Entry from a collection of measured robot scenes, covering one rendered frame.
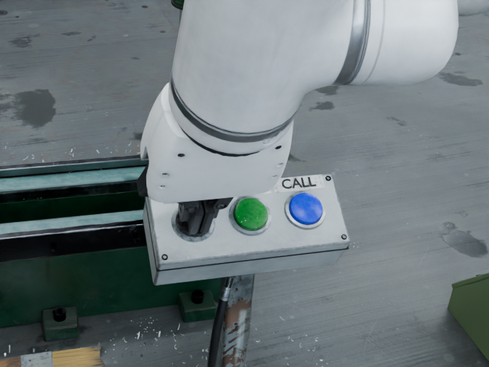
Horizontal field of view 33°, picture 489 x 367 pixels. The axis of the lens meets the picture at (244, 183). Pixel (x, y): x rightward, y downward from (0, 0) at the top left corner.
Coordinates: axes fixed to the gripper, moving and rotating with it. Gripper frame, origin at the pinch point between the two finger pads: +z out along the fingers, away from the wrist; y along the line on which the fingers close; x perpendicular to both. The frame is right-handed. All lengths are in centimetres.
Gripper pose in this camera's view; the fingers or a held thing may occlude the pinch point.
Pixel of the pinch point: (199, 207)
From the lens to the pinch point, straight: 67.8
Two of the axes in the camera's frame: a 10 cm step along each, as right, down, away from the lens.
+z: -1.8, 4.7, 8.7
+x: 1.9, 8.8, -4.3
